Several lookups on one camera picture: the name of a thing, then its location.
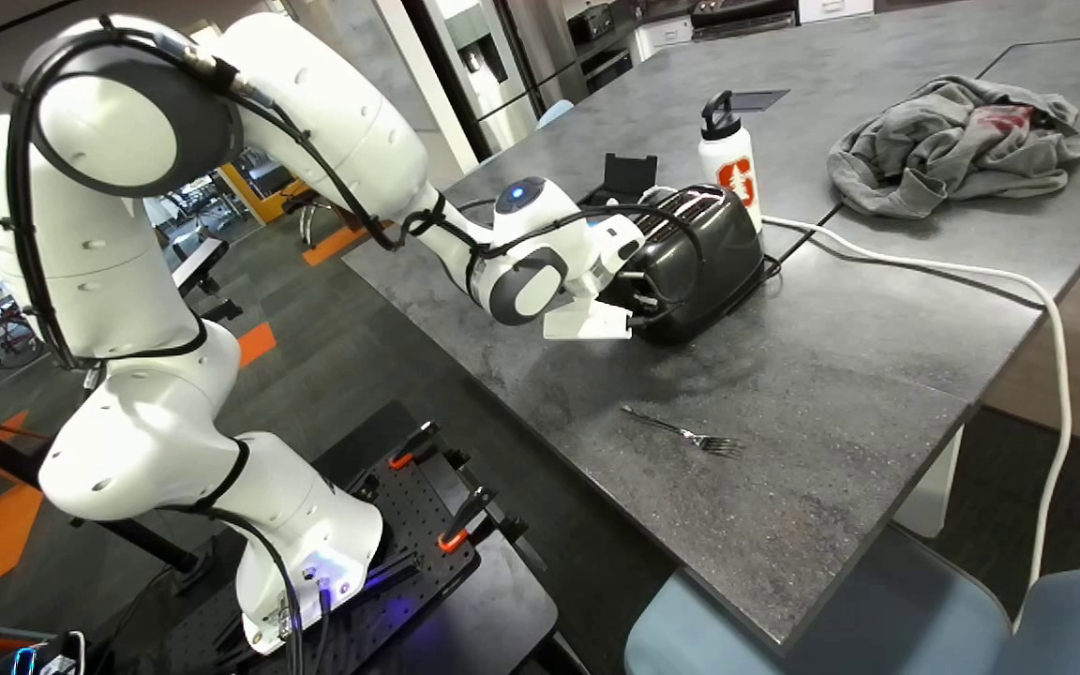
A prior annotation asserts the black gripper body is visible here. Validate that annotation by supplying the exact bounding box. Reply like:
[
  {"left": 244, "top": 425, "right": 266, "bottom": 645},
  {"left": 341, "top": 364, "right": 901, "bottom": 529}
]
[{"left": 597, "top": 227, "right": 663, "bottom": 321}]

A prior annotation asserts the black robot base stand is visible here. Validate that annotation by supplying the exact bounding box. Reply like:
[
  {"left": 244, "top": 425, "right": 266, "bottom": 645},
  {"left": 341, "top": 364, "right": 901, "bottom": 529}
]
[{"left": 101, "top": 397, "right": 572, "bottom": 675}]

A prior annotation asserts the black toaster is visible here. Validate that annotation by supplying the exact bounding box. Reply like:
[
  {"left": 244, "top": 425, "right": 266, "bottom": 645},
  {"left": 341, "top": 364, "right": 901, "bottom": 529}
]
[{"left": 632, "top": 180, "right": 774, "bottom": 347}]

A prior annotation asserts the white bottle black cap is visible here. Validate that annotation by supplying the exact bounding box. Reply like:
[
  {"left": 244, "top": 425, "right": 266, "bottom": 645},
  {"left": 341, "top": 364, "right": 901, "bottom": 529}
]
[{"left": 694, "top": 86, "right": 764, "bottom": 237}]

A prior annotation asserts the silver metal fork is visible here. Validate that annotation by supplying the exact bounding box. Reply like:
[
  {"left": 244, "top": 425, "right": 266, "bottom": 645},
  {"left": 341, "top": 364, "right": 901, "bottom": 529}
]
[{"left": 617, "top": 401, "right": 741, "bottom": 460}]

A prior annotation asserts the dark kitchen counter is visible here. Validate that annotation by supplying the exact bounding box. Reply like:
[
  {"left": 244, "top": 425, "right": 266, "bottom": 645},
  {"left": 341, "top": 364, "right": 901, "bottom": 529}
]
[{"left": 536, "top": 0, "right": 807, "bottom": 84}]

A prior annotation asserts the stainless steel refrigerator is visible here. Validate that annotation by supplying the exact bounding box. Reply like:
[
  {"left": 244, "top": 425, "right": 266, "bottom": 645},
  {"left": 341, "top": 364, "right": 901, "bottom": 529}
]
[{"left": 403, "top": 0, "right": 547, "bottom": 161}]

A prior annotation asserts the crumpled grey cloth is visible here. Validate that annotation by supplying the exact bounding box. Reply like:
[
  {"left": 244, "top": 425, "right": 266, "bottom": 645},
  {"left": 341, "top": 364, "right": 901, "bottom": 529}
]
[{"left": 824, "top": 72, "right": 1080, "bottom": 224}]

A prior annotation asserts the white table leg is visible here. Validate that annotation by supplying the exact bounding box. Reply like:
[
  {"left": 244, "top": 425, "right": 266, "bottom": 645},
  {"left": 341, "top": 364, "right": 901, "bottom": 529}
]
[{"left": 892, "top": 425, "right": 971, "bottom": 544}]

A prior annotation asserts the large light blue chair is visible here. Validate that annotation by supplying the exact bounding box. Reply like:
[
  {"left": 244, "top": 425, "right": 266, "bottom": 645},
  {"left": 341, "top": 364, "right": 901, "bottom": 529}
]
[{"left": 993, "top": 561, "right": 1080, "bottom": 675}]

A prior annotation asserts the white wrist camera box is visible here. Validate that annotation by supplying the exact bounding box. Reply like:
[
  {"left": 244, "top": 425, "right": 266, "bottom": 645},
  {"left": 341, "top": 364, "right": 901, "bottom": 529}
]
[{"left": 542, "top": 304, "right": 638, "bottom": 345}]

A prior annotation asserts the black wire mesh rack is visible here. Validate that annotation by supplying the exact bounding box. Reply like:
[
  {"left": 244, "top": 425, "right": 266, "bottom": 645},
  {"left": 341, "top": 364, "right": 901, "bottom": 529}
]
[{"left": 599, "top": 149, "right": 663, "bottom": 211}]

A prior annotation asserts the black clamp orange handle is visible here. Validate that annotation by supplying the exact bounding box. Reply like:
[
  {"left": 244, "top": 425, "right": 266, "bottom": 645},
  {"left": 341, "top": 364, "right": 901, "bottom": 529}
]
[
  {"left": 432, "top": 481, "right": 503, "bottom": 561},
  {"left": 383, "top": 420, "right": 438, "bottom": 475}
]

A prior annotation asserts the thick white cable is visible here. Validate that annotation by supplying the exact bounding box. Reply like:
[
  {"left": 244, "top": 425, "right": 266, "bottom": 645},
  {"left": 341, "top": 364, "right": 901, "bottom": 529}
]
[{"left": 759, "top": 211, "right": 1078, "bottom": 636}]

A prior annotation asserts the light blue chair metal frame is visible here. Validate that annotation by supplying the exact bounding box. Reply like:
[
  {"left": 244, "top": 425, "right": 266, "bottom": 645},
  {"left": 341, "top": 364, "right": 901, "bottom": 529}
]
[{"left": 623, "top": 522, "right": 1019, "bottom": 675}]

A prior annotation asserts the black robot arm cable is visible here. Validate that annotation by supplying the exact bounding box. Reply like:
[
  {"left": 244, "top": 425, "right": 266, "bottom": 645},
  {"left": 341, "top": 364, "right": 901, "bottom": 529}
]
[{"left": 4, "top": 20, "right": 726, "bottom": 675}]

